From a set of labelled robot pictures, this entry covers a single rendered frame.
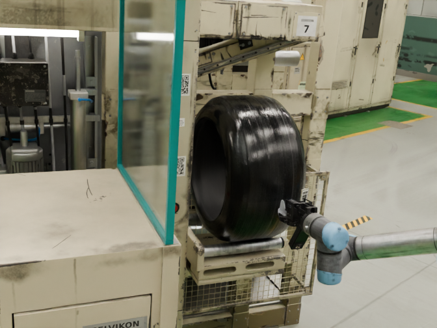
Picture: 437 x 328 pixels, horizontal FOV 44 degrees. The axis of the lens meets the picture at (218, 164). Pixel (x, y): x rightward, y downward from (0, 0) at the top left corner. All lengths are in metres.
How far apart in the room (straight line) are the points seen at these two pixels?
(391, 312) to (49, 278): 2.69
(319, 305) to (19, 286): 2.53
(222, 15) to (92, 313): 1.27
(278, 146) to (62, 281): 0.94
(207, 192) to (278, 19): 0.77
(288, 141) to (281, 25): 0.55
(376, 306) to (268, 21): 2.07
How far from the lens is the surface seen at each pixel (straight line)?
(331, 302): 3.58
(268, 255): 2.13
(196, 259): 1.98
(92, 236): 1.31
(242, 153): 1.84
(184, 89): 1.86
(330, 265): 1.67
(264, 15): 2.22
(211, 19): 2.13
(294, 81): 6.45
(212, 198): 2.32
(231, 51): 2.33
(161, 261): 1.28
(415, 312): 3.69
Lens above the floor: 1.85
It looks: 19 degrees down
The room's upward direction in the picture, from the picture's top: 4 degrees clockwise
